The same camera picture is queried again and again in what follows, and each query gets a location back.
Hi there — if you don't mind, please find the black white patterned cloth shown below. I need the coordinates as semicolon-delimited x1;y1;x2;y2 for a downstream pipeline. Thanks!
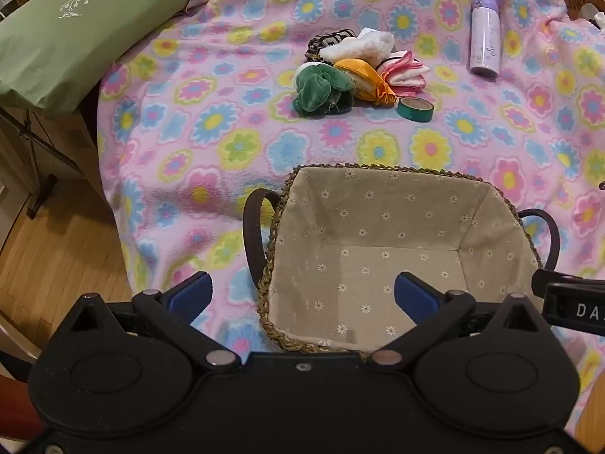
305;28;357;61

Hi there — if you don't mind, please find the white fluffy cloth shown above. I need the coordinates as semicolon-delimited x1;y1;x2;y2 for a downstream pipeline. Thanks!
320;28;395;66

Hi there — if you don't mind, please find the green embroidered pillow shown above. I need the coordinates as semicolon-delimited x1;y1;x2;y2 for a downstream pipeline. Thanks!
0;0;200;117

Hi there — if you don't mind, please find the lined woven basket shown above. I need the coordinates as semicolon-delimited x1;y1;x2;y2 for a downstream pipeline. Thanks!
243;163;561;360

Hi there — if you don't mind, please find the orange cloth pouch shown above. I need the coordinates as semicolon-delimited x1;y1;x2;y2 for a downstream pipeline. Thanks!
334;58;397;106

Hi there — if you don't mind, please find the purple white bottle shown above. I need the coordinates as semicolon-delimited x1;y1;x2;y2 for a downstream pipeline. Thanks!
469;0;503;78

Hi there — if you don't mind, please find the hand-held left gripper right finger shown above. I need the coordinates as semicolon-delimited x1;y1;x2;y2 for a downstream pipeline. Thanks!
368;272;564;372

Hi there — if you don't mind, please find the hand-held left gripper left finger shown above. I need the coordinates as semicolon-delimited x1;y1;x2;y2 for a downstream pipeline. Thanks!
47;271;243;370

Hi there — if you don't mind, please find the green tape roll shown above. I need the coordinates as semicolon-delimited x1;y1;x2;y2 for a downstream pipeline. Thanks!
396;96;434;123

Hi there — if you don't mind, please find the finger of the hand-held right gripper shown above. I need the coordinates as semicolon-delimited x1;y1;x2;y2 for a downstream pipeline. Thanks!
532;269;605;296

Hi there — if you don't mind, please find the green plush toy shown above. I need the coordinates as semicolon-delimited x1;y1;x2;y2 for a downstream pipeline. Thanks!
291;62;356;116

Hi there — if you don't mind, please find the dark folding stand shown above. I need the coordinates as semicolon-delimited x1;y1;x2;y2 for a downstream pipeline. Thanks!
0;106;85;221

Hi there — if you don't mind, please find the pink floral fleece blanket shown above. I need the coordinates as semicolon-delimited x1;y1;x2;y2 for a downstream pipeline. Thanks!
97;0;605;436

